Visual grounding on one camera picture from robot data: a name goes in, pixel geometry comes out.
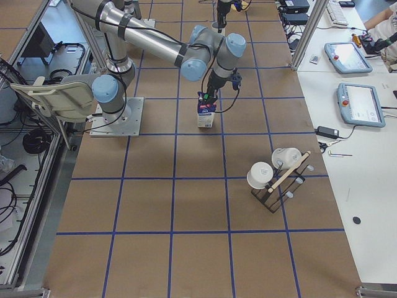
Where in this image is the lower teach pendant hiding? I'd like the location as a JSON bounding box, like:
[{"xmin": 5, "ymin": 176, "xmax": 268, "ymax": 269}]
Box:
[{"xmin": 336, "ymin": 83, "xmax": 385, "ymax": 127}]

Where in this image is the blue white milk carton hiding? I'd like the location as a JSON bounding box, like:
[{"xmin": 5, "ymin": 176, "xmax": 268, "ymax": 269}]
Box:
[{"xmin": 197, "ymin": 91, "xmax": 216, "ymax": 128}]

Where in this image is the white keyboard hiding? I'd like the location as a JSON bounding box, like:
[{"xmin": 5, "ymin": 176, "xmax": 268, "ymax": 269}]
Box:
[{"xmin": 326, "ymin": 1, "xmax": 349, "ymax": 28}]

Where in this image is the grey plastic chair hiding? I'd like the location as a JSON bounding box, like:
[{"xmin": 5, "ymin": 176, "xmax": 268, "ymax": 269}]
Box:
[{"xmin": 11, "ymin": 74, "xmax": 100, "ymax": 123}]

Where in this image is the upper teach pendant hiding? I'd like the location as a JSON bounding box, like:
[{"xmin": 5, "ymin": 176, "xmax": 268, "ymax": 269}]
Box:
[{"xmin": 324, "ymin": 42, "xmax": 373, "ymax": 74}]

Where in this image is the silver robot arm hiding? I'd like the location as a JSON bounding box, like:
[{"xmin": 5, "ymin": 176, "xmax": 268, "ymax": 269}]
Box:
[
  {"xmin": 71, "ymin": 1, "xmax": 246, "ymax": 107},
  {"xmin": 203, "ymin": 1, "xmax": 237, "ymax": 104}
]

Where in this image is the white mug on rack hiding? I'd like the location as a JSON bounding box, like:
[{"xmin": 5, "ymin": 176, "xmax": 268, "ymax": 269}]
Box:
[
  {"xmin": 247, "ymin": 161, "xmax": 274, "ymax": 189},
  {"xmin": 272, "ymin": 148, "xmax": 301, "ymax": 169}
]

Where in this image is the black power adapter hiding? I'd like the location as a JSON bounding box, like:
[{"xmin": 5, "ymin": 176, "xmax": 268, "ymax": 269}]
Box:
[{"xmin": 314, "ymin": 126, "xmax": 339, "ymax": 140}]

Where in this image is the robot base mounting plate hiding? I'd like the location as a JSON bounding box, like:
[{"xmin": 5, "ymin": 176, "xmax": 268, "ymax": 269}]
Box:
[{"xmin": 89, "ymin": 97, "xmax": 145, "ymax": 137}]

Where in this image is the black wire mug rack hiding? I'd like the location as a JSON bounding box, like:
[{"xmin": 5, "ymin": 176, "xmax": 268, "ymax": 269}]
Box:
[{"xmin": 251, "ymin": 151, "xmax": 313, "ymax": 214}]

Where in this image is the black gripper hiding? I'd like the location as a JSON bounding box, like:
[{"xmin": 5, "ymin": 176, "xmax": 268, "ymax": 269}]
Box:
[
  {"xmin": 216, "ymin": 10, "xmax": 227, "ymax": 33},
  {"xmin": 203, "ymin": 70, "xmax": 226, "ymax": 104}
]

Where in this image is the teach pendant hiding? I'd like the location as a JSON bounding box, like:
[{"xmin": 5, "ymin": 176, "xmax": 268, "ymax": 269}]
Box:
[
  {"xmin": 324, "ymin": 42, "xmax": 373, "ymax": 74},
  {"xmin": 336, "ymin": 83, "xmax": 385, "ymax": 127}
]

